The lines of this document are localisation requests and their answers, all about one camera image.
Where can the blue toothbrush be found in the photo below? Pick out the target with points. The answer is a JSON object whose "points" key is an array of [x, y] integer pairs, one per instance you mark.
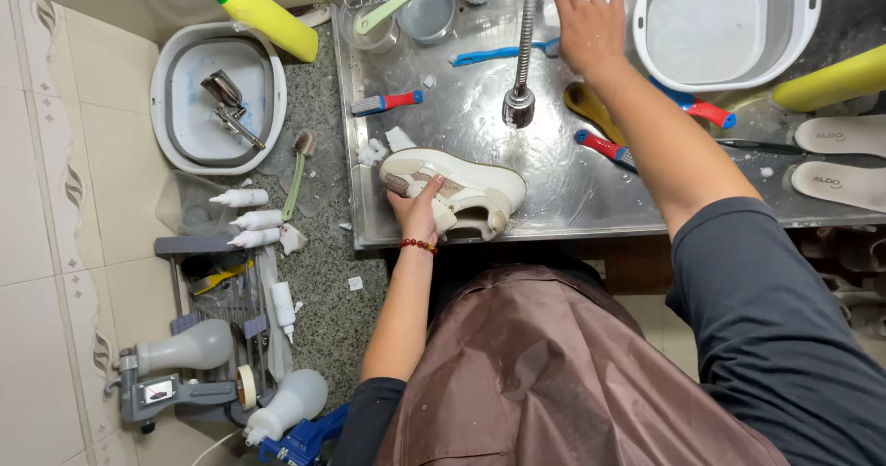
{"points": [[502, 53]]}

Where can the yellow bottle green cap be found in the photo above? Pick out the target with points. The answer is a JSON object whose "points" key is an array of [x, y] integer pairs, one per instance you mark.
{"points": [[266, 15]]}

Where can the grey shoe stretcher machine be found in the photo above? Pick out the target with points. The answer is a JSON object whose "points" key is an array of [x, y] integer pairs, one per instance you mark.
{"points": [[166, 386]]}

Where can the red blue grey-bristle brush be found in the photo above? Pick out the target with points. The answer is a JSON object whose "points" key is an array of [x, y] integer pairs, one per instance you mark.
{"points": [[384, 102]]}

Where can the stainless steel sink tray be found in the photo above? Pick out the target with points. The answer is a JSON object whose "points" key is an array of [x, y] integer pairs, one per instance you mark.
{"points": [[484, 106]]}

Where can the small white squeeze bottle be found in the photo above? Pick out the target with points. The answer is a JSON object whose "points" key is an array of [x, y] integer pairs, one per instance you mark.
{"points": [[241, 197], [284, 308], [255, 237], [257, 219]]}

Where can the white grey collapsible basin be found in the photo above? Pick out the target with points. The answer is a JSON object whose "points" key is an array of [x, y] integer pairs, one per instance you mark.
{"points": [[218, 99]]}

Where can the person's left hand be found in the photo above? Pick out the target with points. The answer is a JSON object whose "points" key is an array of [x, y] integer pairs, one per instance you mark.
{"points": [[415, 211]]}

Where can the masking tape roll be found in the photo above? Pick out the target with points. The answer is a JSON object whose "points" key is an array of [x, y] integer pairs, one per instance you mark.
{"points": [[246, 386]]}

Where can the white crumpled tissue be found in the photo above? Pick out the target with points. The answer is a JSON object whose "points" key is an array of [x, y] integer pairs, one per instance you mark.
{"points": [[372, 151]]}

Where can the white cream sneaker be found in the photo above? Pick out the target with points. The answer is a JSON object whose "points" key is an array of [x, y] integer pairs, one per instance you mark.
{"points": [[460, 192]]}

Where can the white round basin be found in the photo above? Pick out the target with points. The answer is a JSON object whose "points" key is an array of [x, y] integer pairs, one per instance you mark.
{"points": [[723, 26]]}

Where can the black thin tool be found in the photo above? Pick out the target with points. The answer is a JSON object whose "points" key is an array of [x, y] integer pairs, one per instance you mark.
{"points": [[761, 146]]}

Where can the beige shoe insole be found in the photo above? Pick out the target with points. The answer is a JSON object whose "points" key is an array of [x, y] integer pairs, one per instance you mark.
{"points": [[841, 134], [841, 183]]}

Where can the brown apron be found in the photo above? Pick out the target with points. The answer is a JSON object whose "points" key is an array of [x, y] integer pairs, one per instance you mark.
{"points": [[554, 376]]}

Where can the blue tool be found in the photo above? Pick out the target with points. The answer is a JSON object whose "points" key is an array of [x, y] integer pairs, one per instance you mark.
{"points": [[304, 438]]}

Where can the dark grey shirt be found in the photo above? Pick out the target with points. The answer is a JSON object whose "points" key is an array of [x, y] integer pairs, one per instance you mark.
{"points": [[782, 334]]}

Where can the person's right hand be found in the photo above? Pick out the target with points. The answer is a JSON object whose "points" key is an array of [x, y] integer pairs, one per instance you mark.
{"points": [[588, 26]]}

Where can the metal spray gun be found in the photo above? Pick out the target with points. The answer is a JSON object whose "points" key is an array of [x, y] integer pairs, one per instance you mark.
{"points": [[228, 106]]}

